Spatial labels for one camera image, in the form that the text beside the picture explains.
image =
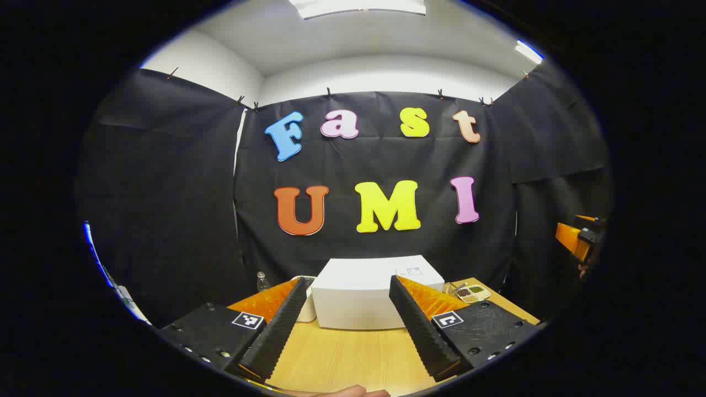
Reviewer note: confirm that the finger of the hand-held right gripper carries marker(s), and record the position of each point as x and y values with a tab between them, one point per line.
568	238

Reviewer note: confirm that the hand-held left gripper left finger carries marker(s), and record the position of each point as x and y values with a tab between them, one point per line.
281	331

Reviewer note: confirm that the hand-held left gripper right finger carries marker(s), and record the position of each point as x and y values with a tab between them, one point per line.
422	336

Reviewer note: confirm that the white microwave oven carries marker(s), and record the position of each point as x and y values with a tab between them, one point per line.
358	292

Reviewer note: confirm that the white toaster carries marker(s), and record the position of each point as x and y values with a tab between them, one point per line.
308	311

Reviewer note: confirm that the clear plastic water bottle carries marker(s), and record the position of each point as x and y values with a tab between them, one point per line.
262	282

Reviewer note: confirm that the white divided dish of beans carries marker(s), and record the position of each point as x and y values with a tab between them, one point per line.
473	293

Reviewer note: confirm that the black backdrop cloth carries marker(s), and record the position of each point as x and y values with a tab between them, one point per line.
386	160

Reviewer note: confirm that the small ceiling light panel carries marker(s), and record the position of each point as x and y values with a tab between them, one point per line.
528	52

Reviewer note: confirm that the large ceiling light panel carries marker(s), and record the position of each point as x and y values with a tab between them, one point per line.
358	6

